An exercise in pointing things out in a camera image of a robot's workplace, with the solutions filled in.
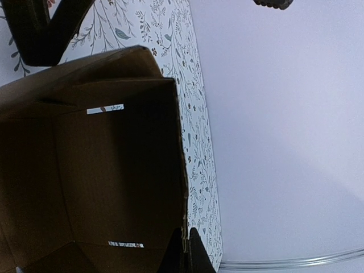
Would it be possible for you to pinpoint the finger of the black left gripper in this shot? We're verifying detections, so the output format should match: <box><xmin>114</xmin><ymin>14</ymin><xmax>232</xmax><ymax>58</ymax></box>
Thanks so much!
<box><xmin>1</xmin><ymin>0</ymin><xmax>94</xmax><ymax>66</ymax></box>

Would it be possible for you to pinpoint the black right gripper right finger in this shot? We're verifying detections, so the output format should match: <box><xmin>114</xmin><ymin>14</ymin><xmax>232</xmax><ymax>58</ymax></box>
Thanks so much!
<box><xmin>185</xmin><ymin>227</ymin><xmax>216</xmax><ymax>273</ymax></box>

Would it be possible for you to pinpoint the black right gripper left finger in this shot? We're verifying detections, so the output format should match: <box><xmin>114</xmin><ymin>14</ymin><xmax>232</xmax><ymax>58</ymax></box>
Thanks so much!
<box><xmin>157</xmin><ymin>227</ymin><xmax>186</xmax><ymax>273</ymax></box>

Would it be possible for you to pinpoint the brown cardboard box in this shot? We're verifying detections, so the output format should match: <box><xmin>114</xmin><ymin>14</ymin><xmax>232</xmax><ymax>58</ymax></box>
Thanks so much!
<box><xmin>1</xmin><ymin>46</ymin><xmax>187</xmax><ymax>272</ymax></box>

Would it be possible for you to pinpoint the floral patterned table mat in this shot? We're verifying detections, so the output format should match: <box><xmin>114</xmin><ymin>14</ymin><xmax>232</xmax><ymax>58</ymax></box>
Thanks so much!
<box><xmin>1</xmin><ymin>1</ymin><xmax>222</xmax><ymax>271</ymax></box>

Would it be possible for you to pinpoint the right aluminium frame post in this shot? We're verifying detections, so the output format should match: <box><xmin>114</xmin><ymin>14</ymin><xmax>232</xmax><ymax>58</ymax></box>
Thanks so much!
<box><xmin>220</xmin><ymin>248</ymin><xmax>363</xmax><ymax>271</ymax></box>

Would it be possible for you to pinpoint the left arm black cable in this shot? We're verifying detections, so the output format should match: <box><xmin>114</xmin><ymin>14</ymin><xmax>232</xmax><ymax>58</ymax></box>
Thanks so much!
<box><xmin>253</xmin><ymin>0</ymin><xmax>293</xmax><ymax>11</ymax></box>

